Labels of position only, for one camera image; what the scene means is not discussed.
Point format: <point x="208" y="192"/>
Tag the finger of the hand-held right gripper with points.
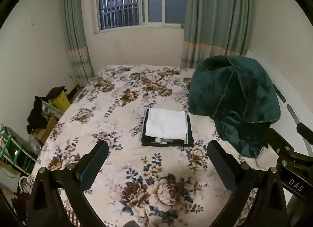
<point x="281" y="143"/>
<point x="305" y="131"/>

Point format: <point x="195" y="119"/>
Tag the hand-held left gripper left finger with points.
<point x="91" y="168"/>

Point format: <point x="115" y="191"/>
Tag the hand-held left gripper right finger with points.
<point x="221" y="168"/>

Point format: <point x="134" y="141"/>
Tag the white t-shirt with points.
<point x="166" y="123"/>

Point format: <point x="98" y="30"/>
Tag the stack of folded dark clothes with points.
<point x="168" y="143"/>

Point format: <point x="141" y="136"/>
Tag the beige pillow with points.
<point x="267" y="159"/>

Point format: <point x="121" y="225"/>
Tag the white headboard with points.
<point x="291" y="94"/>

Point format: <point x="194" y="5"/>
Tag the floral bed sheet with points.
<point x="110" y="119"/>

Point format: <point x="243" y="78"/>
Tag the cardboard box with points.
<point x="46" y="129"/>

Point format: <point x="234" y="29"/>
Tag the dark green plush blanket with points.
<point x="232" y="94"/>

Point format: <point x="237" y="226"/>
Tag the white plastic bin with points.
<point x="52" y="110"/>

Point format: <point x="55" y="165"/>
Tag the yellow box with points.
<point x="62" y="103"/>

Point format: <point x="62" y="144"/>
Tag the large black cloth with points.
<point x="36" y="116"/>

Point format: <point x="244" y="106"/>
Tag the green rack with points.
<point x="12" y="151"/>

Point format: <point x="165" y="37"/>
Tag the small black cloth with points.
<point x="57" y="91"/>

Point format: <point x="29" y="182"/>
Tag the narrow green curtain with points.
<point x="77" y="33"/>

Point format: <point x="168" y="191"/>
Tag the wide green curtain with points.
<point x="215" y="21"/>

